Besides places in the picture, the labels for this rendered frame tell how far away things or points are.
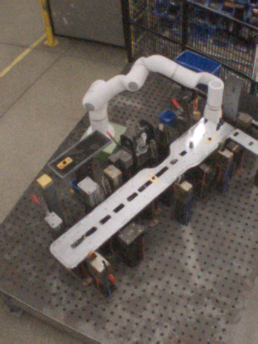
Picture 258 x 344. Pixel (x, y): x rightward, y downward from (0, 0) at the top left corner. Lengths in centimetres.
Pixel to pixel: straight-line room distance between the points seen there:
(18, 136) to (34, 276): 210
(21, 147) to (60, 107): 66
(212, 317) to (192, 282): 25
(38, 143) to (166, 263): 216
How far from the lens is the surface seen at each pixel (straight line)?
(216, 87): 220
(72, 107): 434
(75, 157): 223
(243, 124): 261
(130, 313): 222
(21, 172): 383
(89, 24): 497
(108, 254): 232
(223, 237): 245
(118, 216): 215
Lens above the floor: 279
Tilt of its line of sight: 50 degrees down
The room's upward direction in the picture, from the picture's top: 5 degrees counter-clockwise
